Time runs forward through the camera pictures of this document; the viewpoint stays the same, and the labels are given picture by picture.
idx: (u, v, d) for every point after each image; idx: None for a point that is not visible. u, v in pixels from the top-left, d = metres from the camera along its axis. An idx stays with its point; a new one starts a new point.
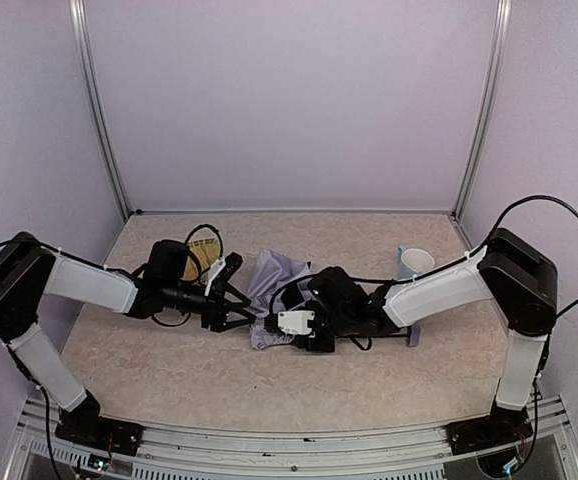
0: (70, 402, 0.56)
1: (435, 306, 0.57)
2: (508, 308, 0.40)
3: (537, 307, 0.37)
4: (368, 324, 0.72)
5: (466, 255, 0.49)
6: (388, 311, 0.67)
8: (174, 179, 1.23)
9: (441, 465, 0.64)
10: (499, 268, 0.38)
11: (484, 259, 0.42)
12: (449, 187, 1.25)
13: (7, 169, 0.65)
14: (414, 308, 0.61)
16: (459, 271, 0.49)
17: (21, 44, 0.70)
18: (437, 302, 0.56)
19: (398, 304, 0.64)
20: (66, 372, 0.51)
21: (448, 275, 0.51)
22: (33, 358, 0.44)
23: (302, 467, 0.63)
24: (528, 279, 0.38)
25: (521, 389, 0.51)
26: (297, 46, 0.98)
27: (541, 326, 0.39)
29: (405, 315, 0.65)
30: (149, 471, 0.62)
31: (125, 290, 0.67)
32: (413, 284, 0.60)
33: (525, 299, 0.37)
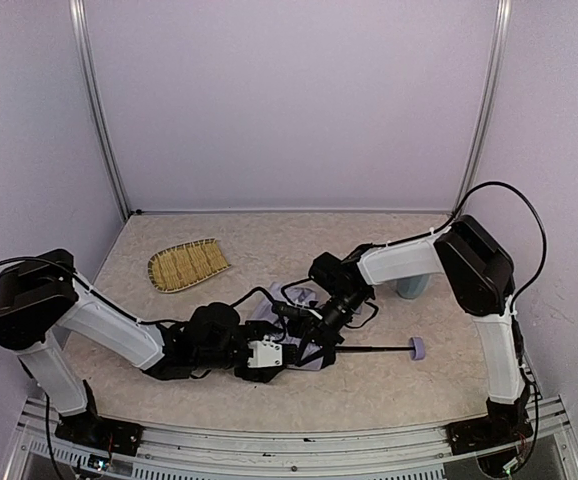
0: (66, 409, 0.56)
1: (398, 267, 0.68)
2: (459, 286, 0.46)
3: (480, 286, 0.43)
4: (342, 275, 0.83)
5: (430, 232, 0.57)
6: (360, 267, 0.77)
8: (174, 178, 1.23)
9: (441, 465, 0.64)
10: (450, 245, 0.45)
11: (445, 235, 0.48)
12: (449, 187, 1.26)
13: (7, 168, 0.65)
14: (383, 269, 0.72)
16: (422, 242, 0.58)
17: (20, 44, 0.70)
18: (401, 264, 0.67)
19: (369, 262, 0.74)
20: (69, 386, 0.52)
21: (414, 246, 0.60)
22: (36, 366, 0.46)
23: (302, 467, 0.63)
24: (478, 263, 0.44)
25: (509, 379, 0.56)
26: (297, 45, 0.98)
27: (483, 307, 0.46)
29: (373, 274, 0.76)
30: (149, 471, 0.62)
31: (148, 351, 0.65)
32: (385, 249, 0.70)
33: (471, 278, 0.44)
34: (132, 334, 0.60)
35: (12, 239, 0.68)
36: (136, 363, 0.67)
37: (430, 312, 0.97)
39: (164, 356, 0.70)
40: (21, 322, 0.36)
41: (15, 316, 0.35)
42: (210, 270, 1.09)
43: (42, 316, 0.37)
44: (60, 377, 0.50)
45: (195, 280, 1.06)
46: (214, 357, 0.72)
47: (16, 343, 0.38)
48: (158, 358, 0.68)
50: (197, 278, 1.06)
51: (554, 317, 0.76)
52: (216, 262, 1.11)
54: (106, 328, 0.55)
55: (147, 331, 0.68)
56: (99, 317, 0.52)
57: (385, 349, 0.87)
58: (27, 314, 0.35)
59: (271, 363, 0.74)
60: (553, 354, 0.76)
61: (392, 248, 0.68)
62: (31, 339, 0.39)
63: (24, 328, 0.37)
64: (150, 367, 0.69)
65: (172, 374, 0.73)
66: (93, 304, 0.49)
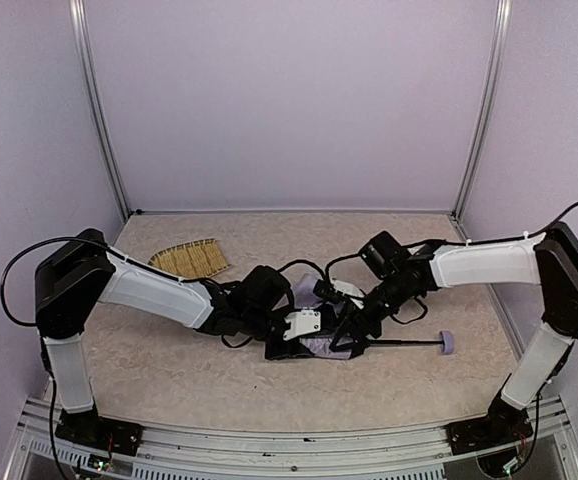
0: (70, 406, 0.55)
1: (477, 270, 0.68)
2: (552, 299, 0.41)
3: (576, 304, 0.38)
4: (408, 272, 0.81)
5: (526, 237, 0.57)
6: (433, 267, 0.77)
8: (173, 178, 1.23)
9: (441, 465, 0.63)
10: (555, 255, 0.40)
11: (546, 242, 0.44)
12: (448, 187, 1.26)
13: (6, 168, 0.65)
14: (460, 271, 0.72)
16: (514, 248, 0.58)
17: (19, 42, 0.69)
18: (483, 268, 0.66)
19: (444, 262, 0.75)
20: (84, 381, 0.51)
21: (503, 249, 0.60)
22: (58, 358, 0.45)
23: (303, 467, 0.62)
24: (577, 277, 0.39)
25: (526, 389, 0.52)
26: (298, 45, 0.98)
27: (571, 327, 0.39)
29: (447, 274, 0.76)
30: (149, 471, 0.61)
31: (195, 307, 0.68)
32: (466, 249, 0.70)
33: (567, 292, 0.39)
34: (174, 291, 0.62)
35: (12, 239, 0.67)
36: (188, 323, 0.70)
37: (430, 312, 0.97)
39: (215, 309, 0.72)
40: (65, 308, 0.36)
41: (58, 301, 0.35)
42: (210, 270, 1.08)
43: (82, 298, 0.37)
44: (78, 375, 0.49)
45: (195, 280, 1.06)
46: (258, 319, 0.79)
47: (66, 332, 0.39)
48: (208, 314, 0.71)
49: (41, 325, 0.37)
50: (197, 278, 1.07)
51: None
52: (216, 261, 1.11)
54: (149, 292, 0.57)
55: (192, 286, 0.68)
56: (138, 282, 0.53)
57: (385, 348, 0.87)
58: (67, 296, 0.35)
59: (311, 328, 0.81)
60: None
61: (474, 248, 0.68)
62: (77, 324, 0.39)
63: (70, 313, 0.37)
64: (201, 324, 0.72)
65: (222, 330, 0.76)
66: (129, 272, 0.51)
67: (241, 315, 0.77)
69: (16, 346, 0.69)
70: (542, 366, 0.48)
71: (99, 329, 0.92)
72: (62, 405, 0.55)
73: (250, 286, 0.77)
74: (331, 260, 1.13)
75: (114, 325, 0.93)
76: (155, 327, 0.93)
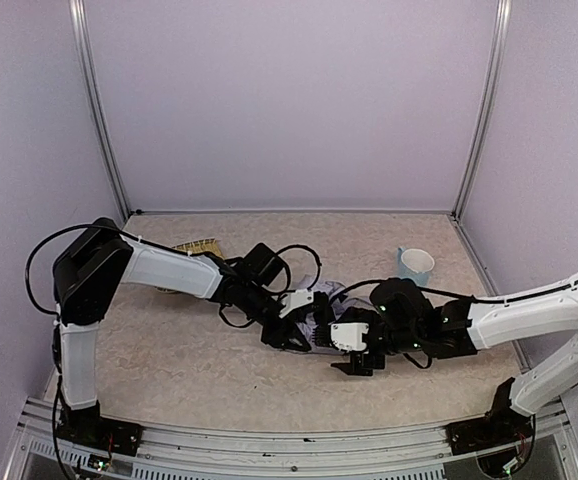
0: (75, 403, 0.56)
1: (526, 332, 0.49)
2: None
3: None
4: (443, 345, 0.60)
5: (571, 284, 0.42)
6: (472, 334, 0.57)
8: (174, 179, 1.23)
9: (441, 465, 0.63)
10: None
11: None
12: (449, 187, 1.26)
13: (6, 168, 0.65)
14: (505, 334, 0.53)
16: (563, 299, 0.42)
17: (19, 43, 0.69)
18: (532, 329, 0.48)
19: (483, 328, 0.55)
20: (91, 374, 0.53)
21: (547, 303, 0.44)
22: (71, 350, 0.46)
23: (302, 467, 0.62)
24: None
25: (535, 396, 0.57)
26: (297, 45, 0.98)
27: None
29: (487, 340, 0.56)
30: (149, 472, 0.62)
31: (206, 278, 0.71)
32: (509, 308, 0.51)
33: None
34: (187, 266, 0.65)
35: (12, 239, 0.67)
36: (198, 293, 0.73)
37: None
39: (223, 278, 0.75)
40: (90, 293, 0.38)
41: (83, 288, 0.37)
42: None
43: (106, 282, 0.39)
44: (87, 366, 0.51)
45: None
46: (259, 292, 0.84)
47: (92, 315, 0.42)
48: (218, 282, 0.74)
49: (69, 311, 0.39)
50: None
51: None
52: None
54: (166, 270, 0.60)
55: (200, 260, 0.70)
56: (154, 259, 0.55)
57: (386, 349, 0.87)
58: (91, 282, 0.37)
59: (305, 300, 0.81)
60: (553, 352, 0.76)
61: (514, 305, 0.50)
62: (102, 306, 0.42)
63: (96, 297, 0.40)
64: (213, 293, 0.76)
65: (230, 300, 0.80)
66: (146, 250, 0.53)
67: (246, 285, 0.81)
69: (16, 346, 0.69)
70: (566, 382, 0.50)
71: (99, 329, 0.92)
72: (67, 402, 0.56)
73: (251, 261, 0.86)
74: (331, 260, 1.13)
75: (114, 325, 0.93)
76: (155, 327, 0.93)
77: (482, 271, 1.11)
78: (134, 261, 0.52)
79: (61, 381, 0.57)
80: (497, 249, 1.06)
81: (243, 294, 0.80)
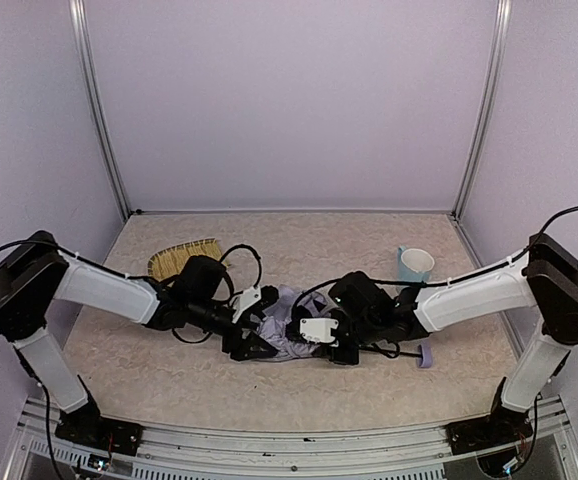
0: (68, 406, 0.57)
1: (468, 309, 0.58)
2: (549, 318, 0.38)
3: None
4: (397, 328, 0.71)
5: (508, 261, 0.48)
6: (419, 314, 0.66)
8: (174, 178, 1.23)
9: (441, 465, 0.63)
10: (548, 279, 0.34)
11: (533, 264, 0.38)
12: (449, 187, 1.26)
13: (6, 167, 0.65)
14: (449, 314, 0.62)
16: (501, 277, 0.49)
17: (20, 44, 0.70)
18: (473, 304, 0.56)
19: (430, 309, 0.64)
20: (67, 378, 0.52)
21: (487, 281, 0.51)
22: (35, 358, 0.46)
23: (302, 467, 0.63)
24: (574, 288, 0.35)
25: (524, 393, 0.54)
26: (298, 43, 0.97)
27: None
29: (435, 320, 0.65)
30: (149, 472, 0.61)
31: (143, 301, 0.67)
32: (450, 289, 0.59)
33: (564, 310, 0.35)
34: (124, 289, 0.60)
35: (11, 239, 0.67)
36: (136, 318, 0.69)
37: None
39: (161, 303, 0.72)
40: (23, 307, 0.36)
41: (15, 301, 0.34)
42: None
43: (37, 295, 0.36)
44: (59, 371, 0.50)
45: None
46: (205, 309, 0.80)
47: (25, 330, 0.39)
48: (156, 306, 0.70)
49: (1, 326, 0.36)
50: None
51: None
52: None
54: (101, 292, 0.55)
55: (139, 281, 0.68)
56: (89, 279, 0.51)
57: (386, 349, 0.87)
58: (25, 293, 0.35)
59: (251, 300, 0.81)
60: None
61: (457, 286, 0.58)
62: (36, 321, 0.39)
63: (29, 311, 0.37)
64: (150, 319, 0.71)
65: (170, 324, 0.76)
66: (81, 267, 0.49)
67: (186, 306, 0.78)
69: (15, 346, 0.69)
70: (542, 371, 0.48)
71: (99, 328, 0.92)
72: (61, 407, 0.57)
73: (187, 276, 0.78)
74: (331, 260, 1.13)
75: (114, 325, 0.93)
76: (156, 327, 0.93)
77: None
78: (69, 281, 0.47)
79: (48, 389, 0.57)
80: (496, 249, 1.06)
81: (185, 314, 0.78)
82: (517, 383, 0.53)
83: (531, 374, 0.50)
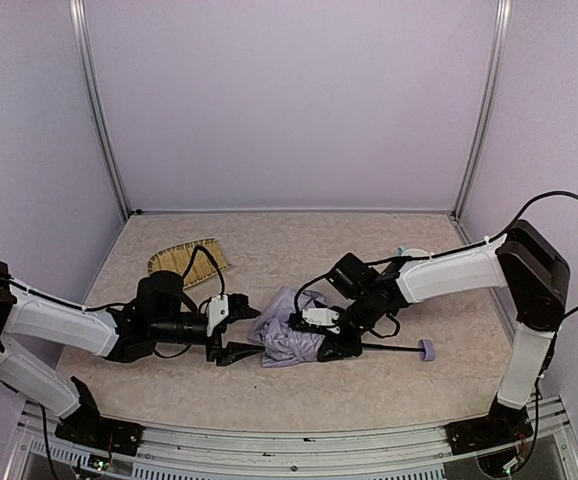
0: (60, 411, 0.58)
1: (445, 282, 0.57)
2: (519, 299, 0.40)
3: (547, 300, 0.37)
4: (379, 295, 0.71)
5: (485, 240, 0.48)
6: (401, 284, 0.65)
8: (174, 178, 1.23)
9: (441, 465, 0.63)
10: (520, 260, 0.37)
11: (506, 245, 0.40)
12: (449, 187, 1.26)
13: (6, 167, 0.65)
14: (427, 286, 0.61)
16: (477, 254, 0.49)
17: (20, 45, 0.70)
18: (450, 278, 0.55)
19: (411, 279, 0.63)
20: (53, 386, 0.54)
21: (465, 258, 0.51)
22: (11, 378, 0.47)
23: (302, 467, 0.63)
24: (545, 273, 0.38)
25: (517, 389, 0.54)
26: (298, 43, 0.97)
27: (548, 321, 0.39)
29: (416, 291, 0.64)
30: (149, 472, 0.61)
31: (101, 335, 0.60)
32: (432, 263, 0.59)
33: (534, 293, 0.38)
34: (80, 323, 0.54)
35: (11, 238, 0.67)
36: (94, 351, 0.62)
37: (430, 312, 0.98)
39: (120, 337, 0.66)
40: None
41: None
42: (210, 270, 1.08)
43: None
44: (42, 383, 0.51)
45: (195, 280, 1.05)
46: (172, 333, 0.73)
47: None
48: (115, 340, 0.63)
49: None
50: (197, 278, 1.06)
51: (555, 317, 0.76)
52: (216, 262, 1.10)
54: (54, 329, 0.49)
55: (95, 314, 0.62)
56: (42, 314, 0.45)
57: (386, 349, 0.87)
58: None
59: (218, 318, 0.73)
60: None
61: (439, 259, 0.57)
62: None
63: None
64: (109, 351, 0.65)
65: (132, 355, 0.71)
66: (33, 302, 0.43)
67: (149, 334, 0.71)
69: None
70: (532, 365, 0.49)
71: None
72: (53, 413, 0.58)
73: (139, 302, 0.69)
74: (331, 260, 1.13)
75: None
76: None
77: None
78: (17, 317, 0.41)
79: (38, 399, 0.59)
80: None
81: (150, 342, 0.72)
82: (510, 379, 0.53)
83: (520, 366, 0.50)
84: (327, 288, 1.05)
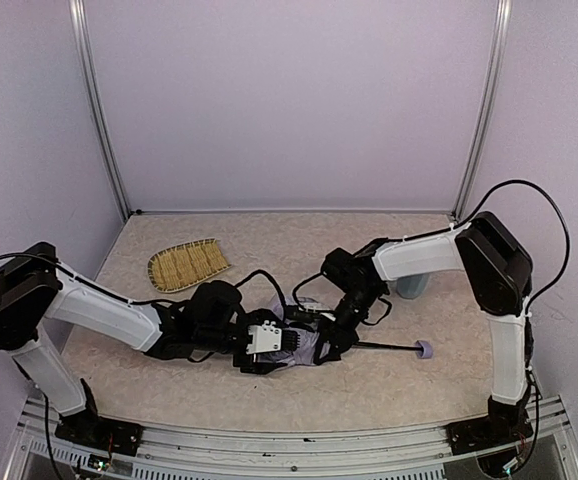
0: (65, 409, 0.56)
1: (414, 261, 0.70)
2: (478, 284, 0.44)
3: (500, 285, 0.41)
4: (357, 270, 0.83)
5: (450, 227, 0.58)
6: (375, 262, 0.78)
8: (173, 178, 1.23)
9: (441, 465, 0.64)
10: (473, 243, 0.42)
11: (466, 231, 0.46)
12: (450, 187, 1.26)
13: (6, 168, 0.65)
14: (398, 265, 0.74)
16: (442, 239, 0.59)
17: (20, 45, 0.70)
18: (419, 259, 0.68)
19: (385, 258, 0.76)
20: (67, 382, 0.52)
21: (433, 241, 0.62)
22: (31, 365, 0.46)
23: (302, 467, 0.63)
24: (500, 261, 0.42)
25: (507, 383, 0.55)
26: (298, 42, 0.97)
27: (502, 306, 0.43)
29: (388, 268, 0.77)
30: (149, 471, 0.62)
31: (145, 330, 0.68)
32: (403, 245, 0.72)
33: (490, 277, 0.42)
34: (123, 314, 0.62)
35: (11, 238, 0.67)
36: (136, 345, 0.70)
37: (430, 312, 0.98)
39: (162, 335, 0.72)
40: (12, 321, 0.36)
41: (5, 314, 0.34)
42: (210, 270, 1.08)
43: (35, 308, 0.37)
44: (57, 377, 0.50)
45: (195, 280, 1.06)
46: (214, 341, 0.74)
47: (11, 344, 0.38)
48: (156, 337, 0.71)
49: None
50: (197, 278, 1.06)
51: (554, 317, 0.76)
52: (216, 262, 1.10)
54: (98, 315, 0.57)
55: (142, 308, 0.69)
56: (85, 301, 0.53)
57: (386, 349, 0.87)
58: (16, 308, 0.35)
59: (270, 348, 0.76)
60: (552, 352, 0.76)
61: (412, 243, 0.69)
62: (24, 337, 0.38)
63: (17, 326, 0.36)
64: (150, 347, 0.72)
65: (172, 353, 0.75)
66: (77, 290, 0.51)
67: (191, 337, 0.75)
69: None
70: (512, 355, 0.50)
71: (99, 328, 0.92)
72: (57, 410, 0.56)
73: (196, 308, 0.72)
74: None
75: None
76: None
77: None
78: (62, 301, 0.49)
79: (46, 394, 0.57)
80: None
81: (188, 346, 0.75)
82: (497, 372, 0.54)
83: (500, 359, 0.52)
84: (328, 288, 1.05)
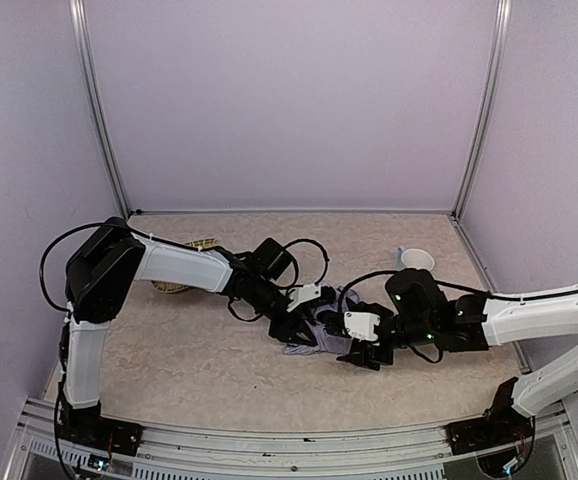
0: (77, 401, 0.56)
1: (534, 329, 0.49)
2: None
3: None
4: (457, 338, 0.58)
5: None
6: (485, 329, 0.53)
8: (173, 178, 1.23)
9: (441, 465, 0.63)
10: None
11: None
12: (449, 187, 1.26)
13: (6, 169, 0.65)
14: (518, 333, 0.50)
16: (577, 302, 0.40)
17: (20, 46, 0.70)
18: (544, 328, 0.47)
19: (499, 324, 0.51)
20: (94, 374, 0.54)
21: (559, 301, 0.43)
22: (84, 347, 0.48)
23: (302, 467, 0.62)
24: None
25: (540, 399, 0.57)
26: (298, 43, 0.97)
27: None
29: (500, 337, 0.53)
30: (149, 471, 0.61)
31: (218, 271, 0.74)
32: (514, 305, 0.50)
33: None
34: (198, 261, 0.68)
35: (12, 239, 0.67)
36: (212, 286, 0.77)
37: None
39: (234, 272, 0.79)
40: (102, 293, 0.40)
41: (96, 287, 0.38)
42: None
43: (120, 279, 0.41)
44: (92, 365, 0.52)
45: None
46: (268, 287, 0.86)
47: (108, 314, 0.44)
48: (229, 275, 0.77)
49: (85, 310, 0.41)
50: None
51: None
52: None
54: (177, 265, 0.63)
55: (210, 254, 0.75)
56: (168, 256, 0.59)
57: None
58: (102, 282, 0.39)
59: (312, 295, 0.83)
60: (551, 352, 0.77)
61: (529, 303, 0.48)
62: (111, 306, 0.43)
63: (110, 295, 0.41)
64: (225, 286, 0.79)
65: (242, 292, 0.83)
66: (158, 248, 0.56)
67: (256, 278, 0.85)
69: (15, 347, 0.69)
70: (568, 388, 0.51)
71: None
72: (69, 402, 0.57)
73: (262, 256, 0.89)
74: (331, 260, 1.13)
75: (113, 326, 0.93)
76: (156, 328, 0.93)
77: (483, 271, 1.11)
78: (147, 259, 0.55)
79: (62, 383, 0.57)
80: (497, 249, 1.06)
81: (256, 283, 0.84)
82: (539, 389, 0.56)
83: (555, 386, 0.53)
84: None
